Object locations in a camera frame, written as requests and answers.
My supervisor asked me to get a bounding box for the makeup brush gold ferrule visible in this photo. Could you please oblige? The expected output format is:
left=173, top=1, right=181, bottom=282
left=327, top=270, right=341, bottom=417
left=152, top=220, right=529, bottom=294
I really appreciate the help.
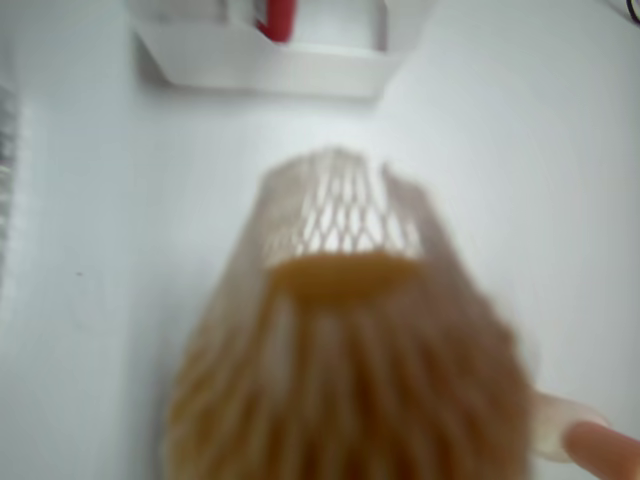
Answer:
left=162, top=144, right=535, bottom=480

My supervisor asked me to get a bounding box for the pink bottle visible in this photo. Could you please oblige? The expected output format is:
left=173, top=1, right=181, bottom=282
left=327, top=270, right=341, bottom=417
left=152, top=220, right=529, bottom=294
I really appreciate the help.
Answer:
left=529, top=392, right=640, bottom=480

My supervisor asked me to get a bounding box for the frosted plastic tray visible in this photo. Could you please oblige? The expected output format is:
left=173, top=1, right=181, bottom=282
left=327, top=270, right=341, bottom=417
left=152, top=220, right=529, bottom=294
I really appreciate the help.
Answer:
left=132, top=0, right=401, bottom=100

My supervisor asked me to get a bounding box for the red tube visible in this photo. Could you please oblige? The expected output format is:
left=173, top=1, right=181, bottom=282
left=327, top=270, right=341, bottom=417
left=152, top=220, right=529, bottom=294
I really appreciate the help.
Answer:
left=254, top=0, right=297, bottom=45

